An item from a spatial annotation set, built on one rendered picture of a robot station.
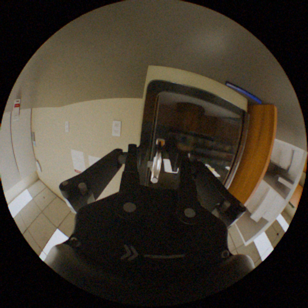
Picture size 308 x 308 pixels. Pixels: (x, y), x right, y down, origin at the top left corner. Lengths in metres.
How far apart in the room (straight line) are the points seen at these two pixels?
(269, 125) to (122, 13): 0.40
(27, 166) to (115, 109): 2.70
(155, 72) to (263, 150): 0.38
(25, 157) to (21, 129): 0.62
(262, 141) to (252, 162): 0.08
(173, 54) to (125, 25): 0.11
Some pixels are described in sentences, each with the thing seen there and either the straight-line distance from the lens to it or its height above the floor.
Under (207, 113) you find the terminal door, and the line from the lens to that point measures 0.24.
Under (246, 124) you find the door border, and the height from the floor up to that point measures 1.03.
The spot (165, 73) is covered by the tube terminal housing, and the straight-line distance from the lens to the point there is 0.25.
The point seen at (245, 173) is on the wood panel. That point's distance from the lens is 0.39.
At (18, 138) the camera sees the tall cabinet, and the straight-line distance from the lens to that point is 2.85.
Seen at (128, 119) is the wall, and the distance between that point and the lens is 0.69.
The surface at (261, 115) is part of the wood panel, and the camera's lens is 0.39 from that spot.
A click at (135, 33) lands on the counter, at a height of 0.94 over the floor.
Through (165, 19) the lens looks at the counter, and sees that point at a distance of 0.17.
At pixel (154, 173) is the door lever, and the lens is 0.18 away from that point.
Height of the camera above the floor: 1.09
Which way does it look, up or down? 18 degrees up
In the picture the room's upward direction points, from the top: 172 degrees counter-clockwise
